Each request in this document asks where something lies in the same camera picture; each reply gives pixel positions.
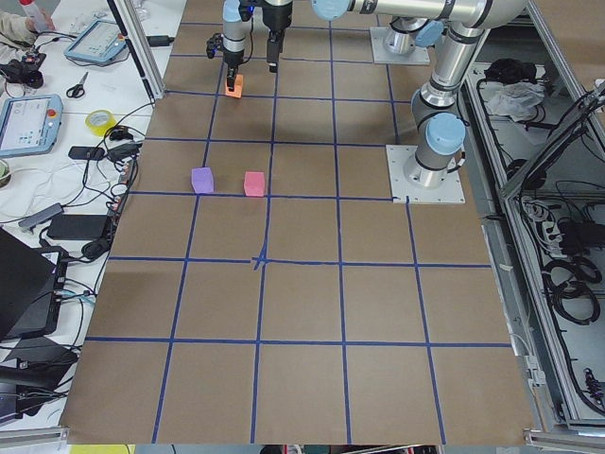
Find purple foam cube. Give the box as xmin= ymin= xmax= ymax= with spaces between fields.
xmin=191 ymin=166 xmax=215 ymax=194

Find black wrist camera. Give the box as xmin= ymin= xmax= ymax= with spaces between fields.
xmin=206 ymin=33 xmax=223 ymax=59

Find black handled scissors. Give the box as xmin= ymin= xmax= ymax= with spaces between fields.
xmin=65 ymin=72 xmax=89 ymax=99

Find white crumpled cloth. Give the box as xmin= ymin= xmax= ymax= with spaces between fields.
xmin=486 ymin=82 xmax=545 ymax=121

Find aluminium frame post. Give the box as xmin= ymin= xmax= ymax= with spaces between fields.
xmin=107 ymin=0 xmax=165 ymax=104

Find black laptop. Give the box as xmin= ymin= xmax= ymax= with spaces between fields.
xmin=1 ymin=231 xmax=67 ymax=341

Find upper blue teach pendant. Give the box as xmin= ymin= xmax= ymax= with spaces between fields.
xmin=63 ymin=19 xmax=127 ymax=66

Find pink foam cube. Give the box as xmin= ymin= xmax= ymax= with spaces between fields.
xmin=244 ymin=171 xmax=266 ymax=198

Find orange foam cube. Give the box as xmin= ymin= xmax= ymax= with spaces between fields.
xmin=224 ymin=74 xmax=244 ymax=98

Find blue teach pendant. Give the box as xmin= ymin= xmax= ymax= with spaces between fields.
xmin=1 ymin=95 xmax=63 ymax=158
xmin=63 ymin=19 xmax=127 ymax=66

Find black power brick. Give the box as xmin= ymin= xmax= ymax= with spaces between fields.
xmin=47 ymin=214 xmax=108 ymax=240

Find yellow tape roll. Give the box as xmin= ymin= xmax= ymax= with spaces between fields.
xmin=85 ymin=109 xmax=117 ymax=137

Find coiled black cables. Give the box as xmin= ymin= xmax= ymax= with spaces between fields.
xmin=541 ymin=257 xmax=604 ymax=327

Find lower blue teach pendant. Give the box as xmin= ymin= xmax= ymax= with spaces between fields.
xmin=1 ymin=95 xmax=63 ymax=158

